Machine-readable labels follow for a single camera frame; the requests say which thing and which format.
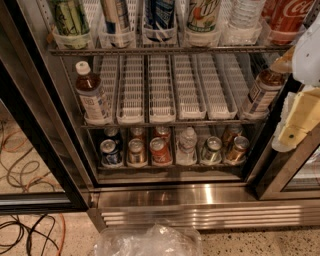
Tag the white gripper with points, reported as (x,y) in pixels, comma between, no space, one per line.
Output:
(308,56)

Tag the clear water bottle top shelf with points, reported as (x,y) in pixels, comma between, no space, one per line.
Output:
(245,13)

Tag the right tea bottle white cap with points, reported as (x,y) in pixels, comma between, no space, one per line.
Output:
(265,88)

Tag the tea bottle white cap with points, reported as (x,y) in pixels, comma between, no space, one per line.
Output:
(92,94)
(265,88)

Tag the right fridge glass door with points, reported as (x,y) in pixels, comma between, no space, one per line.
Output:
(294,174)

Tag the fridge glass door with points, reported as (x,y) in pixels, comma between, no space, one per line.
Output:
(294,174)
(37,92)

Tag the water bottle bottom shelf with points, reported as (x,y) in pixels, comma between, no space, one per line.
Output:
(186,147)

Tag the blue white can top shelf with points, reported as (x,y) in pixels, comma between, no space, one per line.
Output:
(159,19)

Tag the left tea bottle white cap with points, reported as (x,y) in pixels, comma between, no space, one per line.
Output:
(92,94)

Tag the green can top shelf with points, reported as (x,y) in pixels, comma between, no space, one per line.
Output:
(71,21)

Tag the left fridge glass door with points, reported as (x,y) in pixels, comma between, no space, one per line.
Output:
(37,92)

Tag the red coca-cola can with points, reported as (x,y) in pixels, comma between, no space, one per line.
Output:
(283,20)

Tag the gold can rear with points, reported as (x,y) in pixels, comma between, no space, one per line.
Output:
(230,132)

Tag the gold can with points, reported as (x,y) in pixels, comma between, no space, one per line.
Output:
(238,149)
(230,132)

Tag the white tray lane five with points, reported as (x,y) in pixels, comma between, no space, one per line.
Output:
(219,101)

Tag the gold can front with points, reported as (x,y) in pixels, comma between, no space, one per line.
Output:
(238,149)

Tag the green silver can bottom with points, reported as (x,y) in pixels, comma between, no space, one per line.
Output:
(211,151)

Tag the white tray lane four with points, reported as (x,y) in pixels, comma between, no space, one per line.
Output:
(188,91)

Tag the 7up can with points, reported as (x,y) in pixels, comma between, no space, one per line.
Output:
(203,15)

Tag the white tray lane three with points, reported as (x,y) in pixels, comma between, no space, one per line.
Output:
(161,97)

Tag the red can rear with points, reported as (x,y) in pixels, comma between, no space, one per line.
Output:
(162,132)

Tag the red can front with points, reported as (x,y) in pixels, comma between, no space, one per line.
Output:
(160,151)

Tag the brown can rear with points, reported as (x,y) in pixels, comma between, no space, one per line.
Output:
(138,133)

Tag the brown can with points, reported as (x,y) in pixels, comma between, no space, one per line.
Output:
(138,133)
(136,151)

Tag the white tray lane two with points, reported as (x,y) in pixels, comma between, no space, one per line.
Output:
(130,105)

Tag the brown can front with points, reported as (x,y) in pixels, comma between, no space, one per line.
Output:
(136,151)

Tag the dark can rear left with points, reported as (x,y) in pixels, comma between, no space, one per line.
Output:
(114,134)

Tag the slim blue silver can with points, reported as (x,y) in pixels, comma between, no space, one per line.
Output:
(116,17)

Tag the blue pepsi can front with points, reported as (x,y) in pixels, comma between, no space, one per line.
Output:
(110,153)

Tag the clear plastic bin with bag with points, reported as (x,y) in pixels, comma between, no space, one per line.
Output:
(157,240)

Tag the middle wire shelf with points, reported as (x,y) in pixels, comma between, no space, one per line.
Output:
(177,123)

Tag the wire shelf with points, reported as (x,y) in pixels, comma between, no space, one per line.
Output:
(170,50)
(177,123)

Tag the top wire shelf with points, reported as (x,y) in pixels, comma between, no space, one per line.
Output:
(170,50)

